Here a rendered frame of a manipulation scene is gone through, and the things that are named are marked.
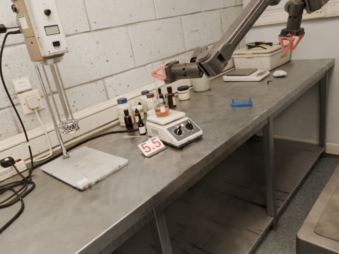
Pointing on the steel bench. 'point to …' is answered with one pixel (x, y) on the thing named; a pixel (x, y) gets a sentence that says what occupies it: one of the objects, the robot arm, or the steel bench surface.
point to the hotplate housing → (160, 131)
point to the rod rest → (241, 103)
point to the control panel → (183, 130)
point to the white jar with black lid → (183, 92)
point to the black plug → (7, 162)
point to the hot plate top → (167, 117)
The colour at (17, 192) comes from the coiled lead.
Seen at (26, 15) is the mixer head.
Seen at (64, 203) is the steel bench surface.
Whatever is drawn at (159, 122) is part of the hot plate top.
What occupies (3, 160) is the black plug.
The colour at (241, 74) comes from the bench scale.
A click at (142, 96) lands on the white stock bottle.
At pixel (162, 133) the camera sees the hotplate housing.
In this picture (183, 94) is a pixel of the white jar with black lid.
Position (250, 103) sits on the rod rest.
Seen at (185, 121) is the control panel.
